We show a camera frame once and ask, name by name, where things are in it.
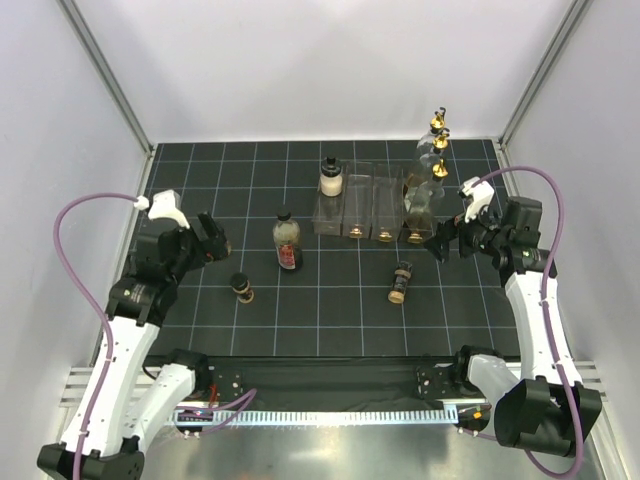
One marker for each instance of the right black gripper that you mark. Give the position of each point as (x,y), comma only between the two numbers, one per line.
(440,245)

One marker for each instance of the clear acrylic organizer rack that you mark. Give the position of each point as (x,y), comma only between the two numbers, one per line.
(370,206)

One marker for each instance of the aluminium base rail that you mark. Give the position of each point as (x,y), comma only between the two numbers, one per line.
(339,384)

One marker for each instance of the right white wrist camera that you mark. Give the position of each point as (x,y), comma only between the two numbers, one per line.
(477,195)

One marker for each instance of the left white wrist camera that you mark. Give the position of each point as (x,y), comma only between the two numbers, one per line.
(163,205)

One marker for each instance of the white powder shaker jar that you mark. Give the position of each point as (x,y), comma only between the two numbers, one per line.
(331,177)

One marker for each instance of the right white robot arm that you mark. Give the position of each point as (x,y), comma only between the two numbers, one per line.
(545,408)

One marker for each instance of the tall bottle dark sauce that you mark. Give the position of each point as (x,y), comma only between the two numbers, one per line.
(422,208)

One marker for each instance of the red label soy bottle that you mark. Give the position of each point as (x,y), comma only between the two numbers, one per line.
(287,240)

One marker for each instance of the tall clear liquid bottle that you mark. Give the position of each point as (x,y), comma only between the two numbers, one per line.
(428,152)

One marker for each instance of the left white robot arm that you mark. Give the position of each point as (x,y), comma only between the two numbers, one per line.
(110,433)

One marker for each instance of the short bottle brown sauce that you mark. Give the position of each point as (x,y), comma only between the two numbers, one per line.
(436,126)

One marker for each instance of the small spice bottle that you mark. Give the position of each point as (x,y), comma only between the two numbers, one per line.
(402,276)
(241,286)

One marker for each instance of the white slotted cable duct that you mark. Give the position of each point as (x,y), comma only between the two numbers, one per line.
(247,418)

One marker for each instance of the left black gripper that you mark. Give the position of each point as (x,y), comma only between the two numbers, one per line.
(207,249)

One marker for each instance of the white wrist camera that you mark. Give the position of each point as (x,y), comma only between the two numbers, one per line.
(163,205)
(477,195)

